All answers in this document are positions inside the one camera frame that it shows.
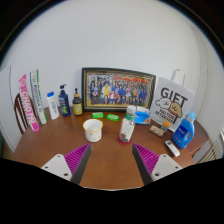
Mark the small orange patterned box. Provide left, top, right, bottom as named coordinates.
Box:
left=149, top=120, right=172, bottom=137

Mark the amber pump bottle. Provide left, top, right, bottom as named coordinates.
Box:
left=72, top=87, right=83, bottom=117

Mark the blue tissue pack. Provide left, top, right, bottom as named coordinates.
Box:
left=134, top=106, right=152, bottom=126

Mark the framed group photograph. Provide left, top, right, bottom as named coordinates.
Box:
left=81, top=67, right=157, bottom=113

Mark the white mug with yellow rim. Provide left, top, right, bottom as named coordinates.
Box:
left=82, top=118, right=104, bottom=143

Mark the white remote control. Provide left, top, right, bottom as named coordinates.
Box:
left=164, top=139, right=181, bottom=158

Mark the dark blue pump bottle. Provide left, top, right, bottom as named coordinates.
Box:
left=58, top=83, right=72, bottom=118

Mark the white refrigerator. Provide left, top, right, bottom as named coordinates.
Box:
left=0, top=65, right=23, bottom=154

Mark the white paper gift bag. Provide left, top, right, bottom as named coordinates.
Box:
left=149, top=68, right=196, bottom=133

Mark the small green packet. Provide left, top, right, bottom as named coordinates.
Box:
left=91, top=111, right=105, bottom=119
left=106, top=113, right=120, bottom=122

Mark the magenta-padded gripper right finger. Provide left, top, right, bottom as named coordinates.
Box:
left=131, top=143, right=184, bottom=186

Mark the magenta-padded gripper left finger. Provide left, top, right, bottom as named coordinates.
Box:
left=40, top=143, right=92, bottom=186

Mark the white radiator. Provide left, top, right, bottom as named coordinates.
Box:
left=199, top=140, right=224, bottom=164

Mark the clear green-labelled drink bottle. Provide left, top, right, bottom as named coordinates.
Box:
left=118, top=104, right=137, bottom=144

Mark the blue detergent bottle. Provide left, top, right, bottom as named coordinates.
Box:
left=171, top=110, right=197, bottom=150

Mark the white bottle with blue cap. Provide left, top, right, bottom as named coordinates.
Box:
left=46, top=91, right=61, bottom=121

